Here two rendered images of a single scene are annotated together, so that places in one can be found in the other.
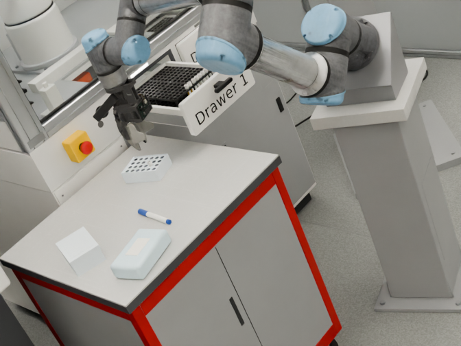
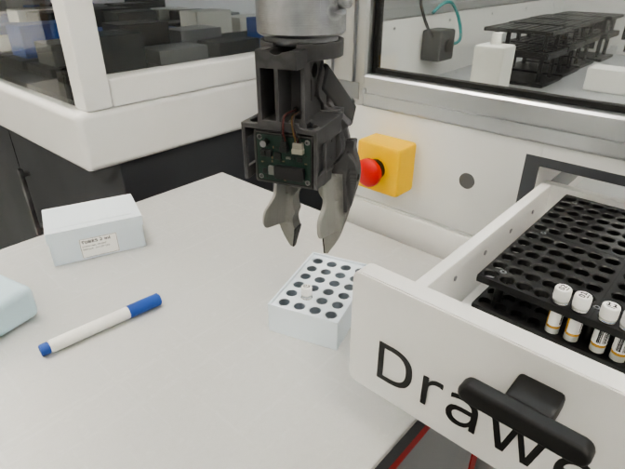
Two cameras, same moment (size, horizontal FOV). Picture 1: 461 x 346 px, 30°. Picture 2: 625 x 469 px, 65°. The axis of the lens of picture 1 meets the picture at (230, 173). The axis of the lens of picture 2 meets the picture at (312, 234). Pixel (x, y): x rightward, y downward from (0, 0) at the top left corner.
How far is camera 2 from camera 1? 230 cm
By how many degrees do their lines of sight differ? 67
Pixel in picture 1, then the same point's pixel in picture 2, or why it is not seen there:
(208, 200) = (46, 441)
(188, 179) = (219, 389)
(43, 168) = not seen: hidden behind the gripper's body
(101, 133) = (455, 195)
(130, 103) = (270, 114)
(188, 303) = not seen: outside the picture
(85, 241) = (82, 220)
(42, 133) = (357, 87)
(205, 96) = (457, 354)
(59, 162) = not seen: hidden behind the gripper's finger
